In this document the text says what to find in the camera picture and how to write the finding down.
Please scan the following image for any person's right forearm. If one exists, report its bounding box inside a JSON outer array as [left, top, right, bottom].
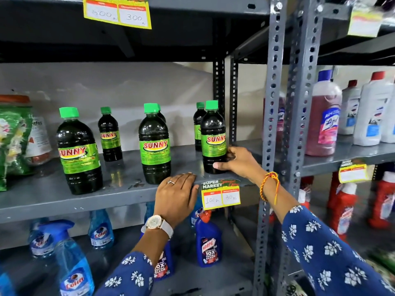
[[256, 175, 395, 296]]

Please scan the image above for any person's left forearm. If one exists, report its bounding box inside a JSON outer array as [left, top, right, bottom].
[[95, 224, 174, 296]]

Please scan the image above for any person's left hand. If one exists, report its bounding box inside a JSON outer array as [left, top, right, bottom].
[[153, 173, 200, 228]]

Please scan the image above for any white strap wristwatch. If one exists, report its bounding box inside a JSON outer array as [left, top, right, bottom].
[[141, 215, 174, 239]]

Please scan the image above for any yellow price tag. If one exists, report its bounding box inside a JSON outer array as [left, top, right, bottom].
[[201, 179, 241, 211], [82, 0, 152, 30], [347, 3, 385, 38], [338, 159, 368, 184]]

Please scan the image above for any green flowered packet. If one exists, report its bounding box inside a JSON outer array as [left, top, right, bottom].
[[0, 105, 34, 192]]

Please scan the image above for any grey metal shelf rack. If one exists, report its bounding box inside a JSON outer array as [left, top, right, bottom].
[[231, 0, 395, 296], [0, 0, 288, 296]]

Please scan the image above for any person's right hand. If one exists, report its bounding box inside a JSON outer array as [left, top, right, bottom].
[[213, 146, 268, 186]]

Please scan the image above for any orange yellow thread bracelet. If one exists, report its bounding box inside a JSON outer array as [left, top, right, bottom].
[[259, 171, 280, 205]]

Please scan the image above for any blue glass cleaner spray bottle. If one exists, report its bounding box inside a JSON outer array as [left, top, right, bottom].
[[144, 201, 156, 224], [38, 219, 95, 296], [28, 217, 56, 259], [0, 267, 16, 296], [88, 208, 115, 250]]

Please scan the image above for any green white packet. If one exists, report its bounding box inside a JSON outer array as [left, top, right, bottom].
[[367, 248, 395, 284]]

